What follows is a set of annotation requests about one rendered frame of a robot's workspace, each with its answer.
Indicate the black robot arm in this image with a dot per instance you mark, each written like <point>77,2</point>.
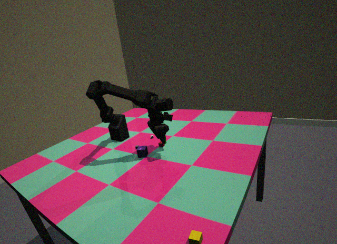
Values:
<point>141,98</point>

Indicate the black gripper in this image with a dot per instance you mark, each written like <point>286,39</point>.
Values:
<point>156,126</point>

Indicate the yellow block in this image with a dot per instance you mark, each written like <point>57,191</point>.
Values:
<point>195,237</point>

